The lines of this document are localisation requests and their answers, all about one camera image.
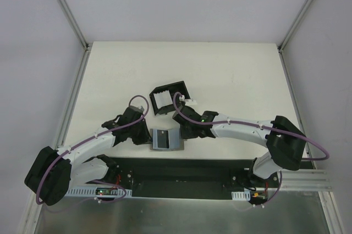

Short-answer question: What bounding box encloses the grey leather card holder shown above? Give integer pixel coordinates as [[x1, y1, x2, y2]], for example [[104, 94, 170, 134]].
[[151, 129, 184, 152]]

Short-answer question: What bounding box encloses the black plastic card box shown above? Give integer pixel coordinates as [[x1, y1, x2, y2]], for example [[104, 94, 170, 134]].
[[149, 81, 190, 115]]

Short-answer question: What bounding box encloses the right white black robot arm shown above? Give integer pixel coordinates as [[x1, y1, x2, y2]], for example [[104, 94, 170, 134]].
[[173, 111, 305, 187]]

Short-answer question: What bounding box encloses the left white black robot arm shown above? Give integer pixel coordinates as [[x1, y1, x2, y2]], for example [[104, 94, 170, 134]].
[[24, 119, 151, 206]]

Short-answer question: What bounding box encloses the white card stack in box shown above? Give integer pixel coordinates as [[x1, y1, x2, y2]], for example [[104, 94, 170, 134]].
[[153, 90, 173, 109]]

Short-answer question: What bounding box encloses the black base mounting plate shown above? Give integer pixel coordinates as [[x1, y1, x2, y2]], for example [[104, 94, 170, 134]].
[[52, 154, 316, 198]]

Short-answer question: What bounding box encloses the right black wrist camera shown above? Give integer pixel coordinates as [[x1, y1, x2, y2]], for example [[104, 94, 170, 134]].
[[172, 105, 201, 125]]

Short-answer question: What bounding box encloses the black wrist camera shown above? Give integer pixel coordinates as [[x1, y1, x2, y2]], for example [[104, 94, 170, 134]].
[[172, 105, 201, 125], [117, 105, 144, 126]]

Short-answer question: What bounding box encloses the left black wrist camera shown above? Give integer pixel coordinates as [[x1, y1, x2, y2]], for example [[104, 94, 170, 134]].
[[117, 105, 144, 126]]

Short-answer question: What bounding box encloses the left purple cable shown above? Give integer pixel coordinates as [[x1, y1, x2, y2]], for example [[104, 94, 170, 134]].
[[35, 95, 150, 206]]

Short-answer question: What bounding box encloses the left white cable duct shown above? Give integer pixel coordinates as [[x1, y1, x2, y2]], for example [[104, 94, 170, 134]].
[[65, 186, 132, 198]]

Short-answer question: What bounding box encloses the white cable duct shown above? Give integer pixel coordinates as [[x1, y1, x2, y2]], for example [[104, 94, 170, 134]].
[[65, 186, 132, 198], [231, 190, 251, 202]]

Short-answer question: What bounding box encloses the right white cable duct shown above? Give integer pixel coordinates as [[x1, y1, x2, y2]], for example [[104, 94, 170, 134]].
[[231, 190, 251, 202]]

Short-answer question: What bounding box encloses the left aluminium frame post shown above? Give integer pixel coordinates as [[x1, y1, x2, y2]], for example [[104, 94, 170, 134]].
[[42, 0, 93, 51]]

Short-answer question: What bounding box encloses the aluminium frame post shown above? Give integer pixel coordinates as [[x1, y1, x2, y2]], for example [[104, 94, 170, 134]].
[[277, 0, 333, 52], [42, 0, 93, 51]]

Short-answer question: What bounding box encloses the right aluminium frame post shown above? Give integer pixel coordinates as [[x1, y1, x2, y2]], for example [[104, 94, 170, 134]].
[[277, 0, 333, 52]]

